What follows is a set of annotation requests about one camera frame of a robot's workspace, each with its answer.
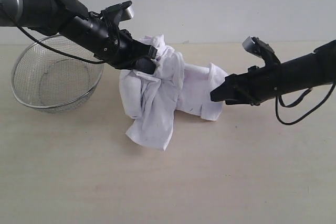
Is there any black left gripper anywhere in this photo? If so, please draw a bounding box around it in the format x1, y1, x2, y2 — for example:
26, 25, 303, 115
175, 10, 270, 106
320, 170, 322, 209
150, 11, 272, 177
59, 17, 157, 74

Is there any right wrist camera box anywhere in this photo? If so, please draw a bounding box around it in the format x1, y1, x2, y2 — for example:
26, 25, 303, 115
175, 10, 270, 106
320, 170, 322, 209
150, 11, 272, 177
242, 36, 281, 66

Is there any white t-shirt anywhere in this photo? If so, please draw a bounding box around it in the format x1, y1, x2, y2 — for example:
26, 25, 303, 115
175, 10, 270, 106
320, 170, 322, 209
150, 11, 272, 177
119, 34, 228, 151

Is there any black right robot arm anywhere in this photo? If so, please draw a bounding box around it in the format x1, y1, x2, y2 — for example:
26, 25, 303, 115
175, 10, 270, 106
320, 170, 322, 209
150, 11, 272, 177
210, 37, 335, 105

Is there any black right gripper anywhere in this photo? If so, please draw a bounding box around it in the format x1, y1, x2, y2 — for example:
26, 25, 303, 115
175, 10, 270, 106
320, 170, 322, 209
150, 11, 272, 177
210, 66, 279, 105

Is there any metal wire mesh basket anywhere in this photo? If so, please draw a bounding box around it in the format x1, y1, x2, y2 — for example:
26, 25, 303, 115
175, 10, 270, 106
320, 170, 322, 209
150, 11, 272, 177
11, 35, 104, 113

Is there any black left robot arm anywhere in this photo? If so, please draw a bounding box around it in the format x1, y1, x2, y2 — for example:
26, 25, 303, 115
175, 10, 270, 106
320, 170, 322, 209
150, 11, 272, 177
1, 0, 157, 74

